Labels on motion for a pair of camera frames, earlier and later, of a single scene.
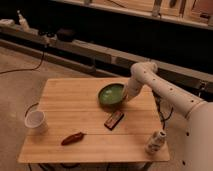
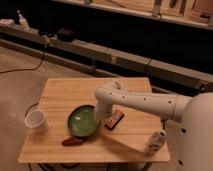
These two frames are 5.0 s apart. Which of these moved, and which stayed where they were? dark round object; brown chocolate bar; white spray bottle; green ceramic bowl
Moved: green ceramic bowl
Stayed: white spray bottle; dark round object; brown chocolate bar
